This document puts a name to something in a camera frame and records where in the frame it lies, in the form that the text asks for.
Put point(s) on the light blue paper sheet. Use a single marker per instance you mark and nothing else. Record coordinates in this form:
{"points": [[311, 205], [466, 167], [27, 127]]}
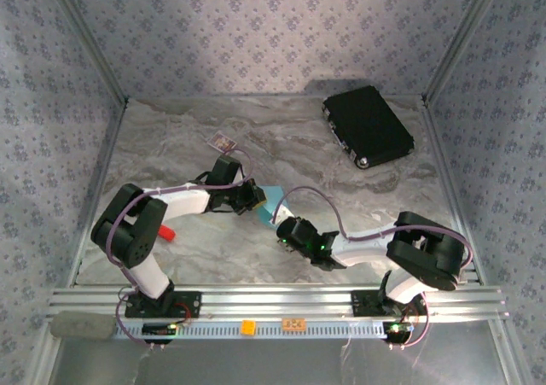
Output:
{"points": [[271, 199]]}

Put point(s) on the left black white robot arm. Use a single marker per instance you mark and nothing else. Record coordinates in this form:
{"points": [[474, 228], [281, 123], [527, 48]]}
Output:
{"points": [[128, 240]]}

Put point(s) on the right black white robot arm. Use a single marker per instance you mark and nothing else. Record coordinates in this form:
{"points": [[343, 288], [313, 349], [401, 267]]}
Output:
{"points": [[426, 252]]}

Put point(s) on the orange square block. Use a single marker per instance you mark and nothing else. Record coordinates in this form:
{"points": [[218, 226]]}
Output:
{"points": [[248, 328]]}

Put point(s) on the small purple picture card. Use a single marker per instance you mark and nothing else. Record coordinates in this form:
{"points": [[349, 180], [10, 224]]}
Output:
{"points": [[222, 141]]}

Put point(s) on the red block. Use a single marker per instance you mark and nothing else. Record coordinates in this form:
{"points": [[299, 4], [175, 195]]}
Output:
{"points": [[167, 233]]}

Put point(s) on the orange label tag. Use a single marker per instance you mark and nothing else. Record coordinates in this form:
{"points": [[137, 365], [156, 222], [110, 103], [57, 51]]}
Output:
{"points": [[293, 324]]}

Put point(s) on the aluminium side bar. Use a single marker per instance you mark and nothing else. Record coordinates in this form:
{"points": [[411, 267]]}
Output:
{"points": [[448, 176], [100, 180]]}

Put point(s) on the black hard case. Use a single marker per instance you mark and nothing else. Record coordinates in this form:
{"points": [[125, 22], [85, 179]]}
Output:
{"points": [[369, 122]]}

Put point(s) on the right circuit board green light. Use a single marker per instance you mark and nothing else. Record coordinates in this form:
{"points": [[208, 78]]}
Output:
{"points": [[399, 328]]}

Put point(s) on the circuit board green light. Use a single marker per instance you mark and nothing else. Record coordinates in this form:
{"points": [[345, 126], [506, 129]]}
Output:
{"points": [[399, 328], [158, 329]]}

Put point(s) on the left circuit board green light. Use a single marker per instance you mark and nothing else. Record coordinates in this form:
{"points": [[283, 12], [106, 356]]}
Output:
{"points": [[158, 329]]}

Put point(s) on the grey foam block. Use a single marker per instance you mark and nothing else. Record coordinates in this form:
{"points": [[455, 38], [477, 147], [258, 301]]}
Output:
{"points": [[81, 325]]}

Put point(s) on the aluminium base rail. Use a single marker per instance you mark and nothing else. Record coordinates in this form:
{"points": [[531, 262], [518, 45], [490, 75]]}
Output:
{"points": [[277, 301]]}

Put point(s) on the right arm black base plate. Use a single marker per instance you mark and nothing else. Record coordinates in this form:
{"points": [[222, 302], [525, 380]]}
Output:
{"points": [[362, 304]]}

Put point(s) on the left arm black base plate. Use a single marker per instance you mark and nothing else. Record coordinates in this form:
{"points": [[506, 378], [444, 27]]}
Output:
{"points": [[187, 304]]}

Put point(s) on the aluminium frame post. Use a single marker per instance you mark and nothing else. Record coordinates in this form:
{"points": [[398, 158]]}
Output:
{"points": [[85, 39], [465, 39]]}

